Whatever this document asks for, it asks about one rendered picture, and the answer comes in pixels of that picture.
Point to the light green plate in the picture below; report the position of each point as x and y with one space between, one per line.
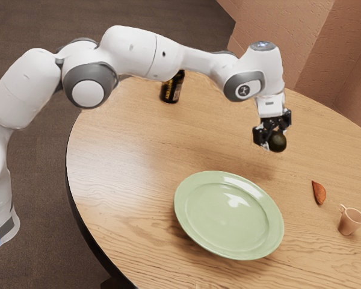
228 214

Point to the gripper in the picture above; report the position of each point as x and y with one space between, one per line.
281 118

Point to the orange brown sweet potato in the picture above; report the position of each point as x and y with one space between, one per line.
319 192

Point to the dark brown glass bottle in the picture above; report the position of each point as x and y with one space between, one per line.
172 89

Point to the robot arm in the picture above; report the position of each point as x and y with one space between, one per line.
129 54

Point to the beige cup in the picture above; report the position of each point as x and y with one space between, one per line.
350 222

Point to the dark green avocado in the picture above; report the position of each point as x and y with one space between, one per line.
277 142

